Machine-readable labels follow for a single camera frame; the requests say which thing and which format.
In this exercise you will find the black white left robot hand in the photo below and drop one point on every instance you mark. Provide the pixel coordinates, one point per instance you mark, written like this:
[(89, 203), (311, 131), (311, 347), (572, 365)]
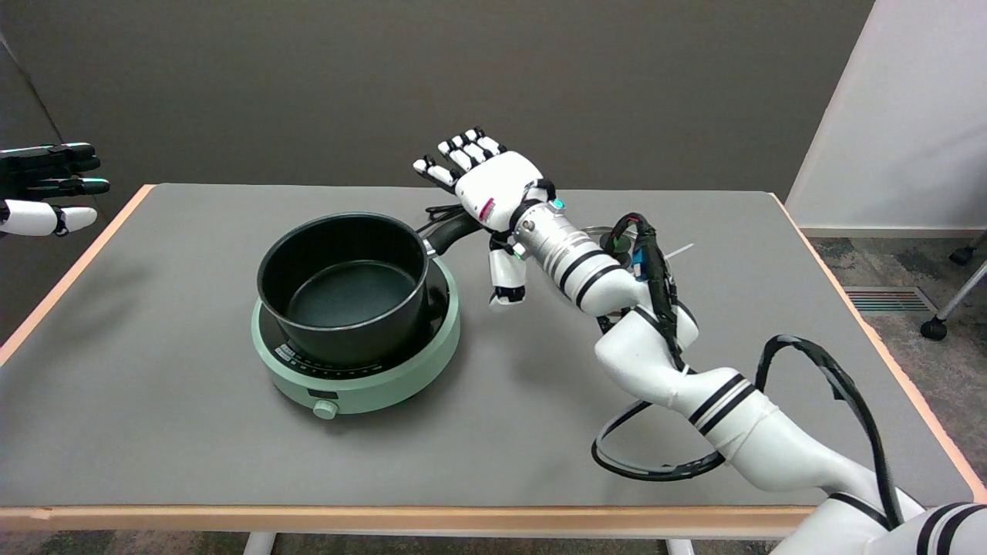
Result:
[(38, 181)]

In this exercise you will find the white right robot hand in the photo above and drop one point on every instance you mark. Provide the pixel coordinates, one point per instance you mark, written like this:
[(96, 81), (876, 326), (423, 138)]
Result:
[(497, 181)]

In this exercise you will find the black soup pot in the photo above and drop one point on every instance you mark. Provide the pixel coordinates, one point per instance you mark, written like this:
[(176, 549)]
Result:
[(347, 297)]

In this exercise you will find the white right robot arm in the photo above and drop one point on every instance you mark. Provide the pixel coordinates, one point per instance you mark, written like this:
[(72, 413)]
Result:
[(655, 354)]

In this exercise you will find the glass pot lid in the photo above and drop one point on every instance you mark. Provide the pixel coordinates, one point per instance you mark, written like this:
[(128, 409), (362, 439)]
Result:
[(597, 230)]

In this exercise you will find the green induction cooker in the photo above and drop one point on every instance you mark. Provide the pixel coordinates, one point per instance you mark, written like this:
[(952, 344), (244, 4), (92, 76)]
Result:
[(385, 385)]

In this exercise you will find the gray table mat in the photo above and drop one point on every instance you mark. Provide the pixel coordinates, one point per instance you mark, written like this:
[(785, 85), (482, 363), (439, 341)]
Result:
[(231, 462)]

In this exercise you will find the floor vent grille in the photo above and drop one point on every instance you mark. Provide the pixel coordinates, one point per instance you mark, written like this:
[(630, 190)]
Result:
[(887, 299)]

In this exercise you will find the white table leg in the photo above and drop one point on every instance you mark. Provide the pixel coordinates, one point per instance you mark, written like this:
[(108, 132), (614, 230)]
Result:
[(258, 544), (680, 547)]

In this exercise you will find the office chair base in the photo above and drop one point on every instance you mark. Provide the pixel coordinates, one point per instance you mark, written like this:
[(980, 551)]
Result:
[(934, 330)]

